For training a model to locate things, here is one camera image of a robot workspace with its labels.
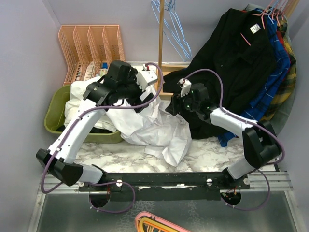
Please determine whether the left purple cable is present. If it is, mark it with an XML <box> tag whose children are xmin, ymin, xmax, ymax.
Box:
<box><xmin>40</xmin><ymin>62</ymin><xmax>164</xmax><ymax>214</ymax></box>

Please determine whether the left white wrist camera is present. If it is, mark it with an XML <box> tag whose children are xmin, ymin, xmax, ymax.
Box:
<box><xmin>136</xmin><ymin>64</ymin><xmax>158</xmax><ymax>91</ymax></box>

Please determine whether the green plastic bin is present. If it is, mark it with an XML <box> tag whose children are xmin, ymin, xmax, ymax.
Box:
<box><xmin>43</xmin><ymin>84</ymin><xmax>124</xmax><ymax>144</ymax></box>

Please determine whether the black hanging shirt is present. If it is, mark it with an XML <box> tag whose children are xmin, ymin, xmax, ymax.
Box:
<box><xmin>163</xmin><ymin>8</ymin><xmax>277</xmax><ymax>140</ymax></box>

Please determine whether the blue plaid shirt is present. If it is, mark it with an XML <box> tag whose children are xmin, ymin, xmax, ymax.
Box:
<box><xmin>218</xmin><ymin>8</ymin><xmax>290</xmax><ymax>147</ymax></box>

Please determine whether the white shirt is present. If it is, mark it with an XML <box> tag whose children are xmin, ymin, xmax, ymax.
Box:
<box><xmin>64</xmin><ymin>77</ymin><xmax>119</xmax><ymax>132</ymax></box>
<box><xmin>106</xmin><ymin>98</ymin><xmax>192</xmax><ymax>167</ymax></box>

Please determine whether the pink file organizer rack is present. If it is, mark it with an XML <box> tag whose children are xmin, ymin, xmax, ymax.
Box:
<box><xmin>58</xmin><ymin>25</ymin><xmax>125</xmax><ymax>85</ymax></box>

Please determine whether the wooden clothes rack stand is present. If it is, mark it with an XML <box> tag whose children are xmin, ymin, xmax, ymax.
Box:
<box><xmin>154</xmin><ymin>0</ymin><xmax>191</xmax><ymax>100</ymax></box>

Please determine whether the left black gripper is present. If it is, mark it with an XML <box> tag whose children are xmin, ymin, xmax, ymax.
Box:
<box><xmin>118</xmin><ymin>69</ymin><xmax>155</xmax><ymax>112</ymax></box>

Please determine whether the pink orange hanger stack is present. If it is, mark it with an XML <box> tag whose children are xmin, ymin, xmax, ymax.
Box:
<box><xmin>135</xmin><ymin>211</ymin><xmax>189</xmax><ymax>232</ymax></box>

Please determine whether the yellow plaid shirt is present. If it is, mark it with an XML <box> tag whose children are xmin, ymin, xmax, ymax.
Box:
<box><xmin>250</xmin><ymin>19</ymin><xmax>296</xmax><ymax>133</ymax></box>

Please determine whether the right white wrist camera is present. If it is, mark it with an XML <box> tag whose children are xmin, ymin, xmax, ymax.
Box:
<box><xmin>178</xmin><ymin>78</ymin><xmax>192</xmax><ymax>97</ymax></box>

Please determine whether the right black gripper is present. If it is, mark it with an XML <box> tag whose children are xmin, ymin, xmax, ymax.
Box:
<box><xmin>166</xmin><ymin>89</ymin><xmax>200</xmax><ymax>116</ymax></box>

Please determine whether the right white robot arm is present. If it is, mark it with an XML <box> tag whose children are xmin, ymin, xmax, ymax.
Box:
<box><xmin>166</xmin><ymin>79</ymin><xmax>282</xmax><ymax>189</ymax></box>

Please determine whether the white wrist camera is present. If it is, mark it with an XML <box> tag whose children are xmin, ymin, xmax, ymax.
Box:
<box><xmin>178</xmin><ymin>78</ymin><xmax>192</xmax><ymax>97</ymax></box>
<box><xmin>136</xmin><ymin>64</ymin><xmax>158</xmax><ymax>91</ymax></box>

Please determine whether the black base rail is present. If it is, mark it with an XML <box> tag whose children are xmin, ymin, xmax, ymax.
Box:
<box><xmin>79</xmin><ymin>172</ymin><xmax>250</xmax><ymax>201</ymax></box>

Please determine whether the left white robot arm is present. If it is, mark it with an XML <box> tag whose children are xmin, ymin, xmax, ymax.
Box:
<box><xmin>36</xmin><ymin>60</ymin><xmax>158</xmax><ymax>191</ymax></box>

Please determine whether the light blue wire hanger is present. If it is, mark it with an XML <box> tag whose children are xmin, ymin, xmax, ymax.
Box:
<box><xmin>163</xmin><ymin>0</ymin><xmax>192</xmax><ymax>62</ymax></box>

